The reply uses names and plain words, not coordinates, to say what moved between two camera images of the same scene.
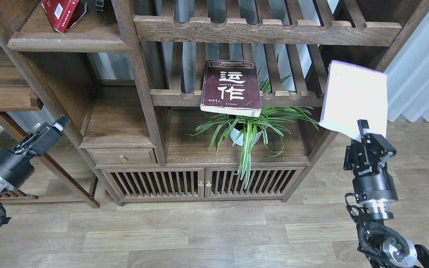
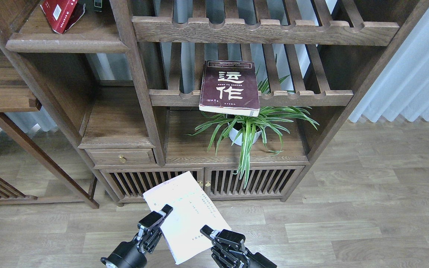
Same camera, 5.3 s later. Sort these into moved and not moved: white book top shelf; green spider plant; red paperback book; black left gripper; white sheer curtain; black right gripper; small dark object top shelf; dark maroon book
Moved: black left gripper; white book top shelf; black right gripper
Not moved: green spider plant; small dark object top shelf; red paperback book; white sheer curtain; dark maroon book
